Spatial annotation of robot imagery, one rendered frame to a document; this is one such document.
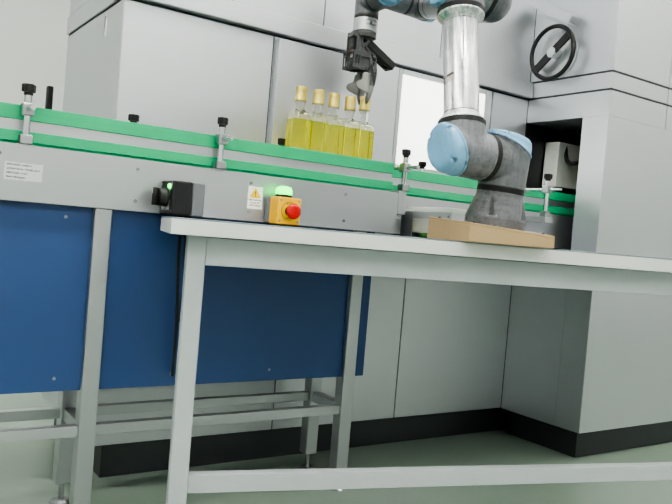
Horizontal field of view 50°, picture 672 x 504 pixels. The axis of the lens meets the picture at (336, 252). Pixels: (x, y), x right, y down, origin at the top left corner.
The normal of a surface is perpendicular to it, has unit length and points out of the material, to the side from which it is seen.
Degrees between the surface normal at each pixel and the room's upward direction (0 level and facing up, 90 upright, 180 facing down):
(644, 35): 90
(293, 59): 90
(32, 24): 90
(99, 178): 90
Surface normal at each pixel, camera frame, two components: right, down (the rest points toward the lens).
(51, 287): 0.56, 0.07
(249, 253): 0.29, 0.05
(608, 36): -0.83, -0.05
